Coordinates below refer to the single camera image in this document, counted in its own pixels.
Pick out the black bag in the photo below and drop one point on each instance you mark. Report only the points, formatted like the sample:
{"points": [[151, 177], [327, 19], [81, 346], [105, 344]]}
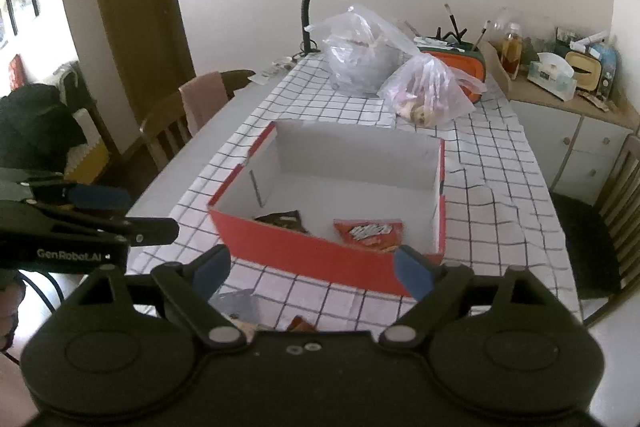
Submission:
{"points": [[35, 122]]}

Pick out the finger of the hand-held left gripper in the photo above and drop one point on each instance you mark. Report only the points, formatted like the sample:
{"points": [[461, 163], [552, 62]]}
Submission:
{"points": [[150, 231], [100, 197]]}

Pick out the orange snack packet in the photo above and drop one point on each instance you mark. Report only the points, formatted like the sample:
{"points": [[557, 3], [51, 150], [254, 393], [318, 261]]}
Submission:
{"points": [[301, 323]]}

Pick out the black brush holder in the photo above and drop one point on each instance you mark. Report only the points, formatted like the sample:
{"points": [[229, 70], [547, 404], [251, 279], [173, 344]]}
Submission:
{"points": [[455, 37]]}

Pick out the pale green tissue box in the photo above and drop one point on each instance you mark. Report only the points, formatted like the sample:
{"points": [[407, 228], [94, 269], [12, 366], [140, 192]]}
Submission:
{"points": [[550, 79]]}

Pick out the white wooden cabinet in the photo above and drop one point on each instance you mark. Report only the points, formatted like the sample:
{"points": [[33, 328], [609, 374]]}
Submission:
{"points": [[575, 142]]}

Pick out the yellow framed box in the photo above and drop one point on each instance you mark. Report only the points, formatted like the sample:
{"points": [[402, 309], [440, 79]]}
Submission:
{"points": [[585, 69]]}

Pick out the small white packets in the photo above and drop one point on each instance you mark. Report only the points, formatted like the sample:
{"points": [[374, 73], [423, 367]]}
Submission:
{"points": [[272, 69]]}

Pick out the red snack packet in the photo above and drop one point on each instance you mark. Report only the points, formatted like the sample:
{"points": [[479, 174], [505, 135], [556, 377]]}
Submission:
{"points": [[367, 233]]}

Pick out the grey snack packet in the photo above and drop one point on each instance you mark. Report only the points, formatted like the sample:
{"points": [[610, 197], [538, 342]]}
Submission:
{"points": [[237, 304]]}

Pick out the amber glass jar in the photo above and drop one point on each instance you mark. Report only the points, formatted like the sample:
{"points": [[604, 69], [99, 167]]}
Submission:
{"points": [[511, 54]]}

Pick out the red cardboard box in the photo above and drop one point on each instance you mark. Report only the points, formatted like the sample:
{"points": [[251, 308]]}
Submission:
{"points": [[300, 257]]}

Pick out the wooden chair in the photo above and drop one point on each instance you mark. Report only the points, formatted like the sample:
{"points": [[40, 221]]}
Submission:
{"points": [[585, 242], [160, 127]]}

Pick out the blue packaged item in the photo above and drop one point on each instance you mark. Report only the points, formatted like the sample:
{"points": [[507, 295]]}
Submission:
{"points": [[609, 72]]}

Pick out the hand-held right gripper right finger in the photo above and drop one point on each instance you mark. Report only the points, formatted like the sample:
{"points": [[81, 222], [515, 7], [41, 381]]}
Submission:
{"points": [[411, 269]]}

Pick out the small clear plastic bag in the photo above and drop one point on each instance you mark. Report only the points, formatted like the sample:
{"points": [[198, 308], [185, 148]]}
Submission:
{"points": [[430, 92]]}

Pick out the orange storage case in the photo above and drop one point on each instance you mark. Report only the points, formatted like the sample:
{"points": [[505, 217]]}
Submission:
{"points": [[467, 64]]}

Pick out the white checked tablecloth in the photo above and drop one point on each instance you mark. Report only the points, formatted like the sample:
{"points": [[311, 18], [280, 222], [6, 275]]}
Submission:
{"points": [[500, 217]]}

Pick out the large clear plastic bag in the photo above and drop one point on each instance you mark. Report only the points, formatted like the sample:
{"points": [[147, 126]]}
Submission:
{"points": [[355, 62]]}

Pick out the dark snack packet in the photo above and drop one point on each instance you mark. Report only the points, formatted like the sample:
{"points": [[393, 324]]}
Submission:
{"points": [[285, 221]]}

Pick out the clear glass dome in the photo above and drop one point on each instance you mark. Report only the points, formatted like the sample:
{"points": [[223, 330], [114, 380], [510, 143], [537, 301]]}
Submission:
{"points": [[507, 17]]}

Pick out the pink cloth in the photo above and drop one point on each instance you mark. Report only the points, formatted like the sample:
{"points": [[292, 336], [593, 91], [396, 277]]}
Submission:
{"points": [[205, 99]]}

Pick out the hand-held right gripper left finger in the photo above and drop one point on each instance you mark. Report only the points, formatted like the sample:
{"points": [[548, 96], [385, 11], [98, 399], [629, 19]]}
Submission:
{"points": [[215, 264]]}

